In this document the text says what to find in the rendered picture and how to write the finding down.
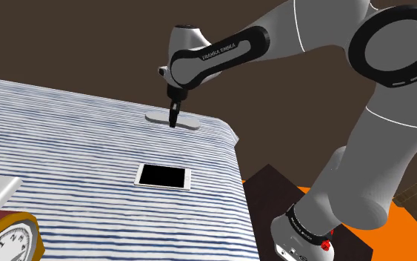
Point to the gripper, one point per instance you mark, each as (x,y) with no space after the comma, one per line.
(176,93)

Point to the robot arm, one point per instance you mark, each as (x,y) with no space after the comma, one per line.
(381,152)

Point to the flat grey remote control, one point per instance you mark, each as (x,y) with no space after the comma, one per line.
(190,123)

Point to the white tablet with black screen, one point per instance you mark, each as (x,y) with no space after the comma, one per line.
(163,176)

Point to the blue striped bed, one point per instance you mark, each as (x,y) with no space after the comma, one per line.
(85,144)

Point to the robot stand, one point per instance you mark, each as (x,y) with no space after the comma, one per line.
(266,195)

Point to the red and yellow alarm clock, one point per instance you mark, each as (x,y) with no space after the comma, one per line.
(6,236)

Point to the orange rug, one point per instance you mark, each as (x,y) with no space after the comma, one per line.
(406,235)

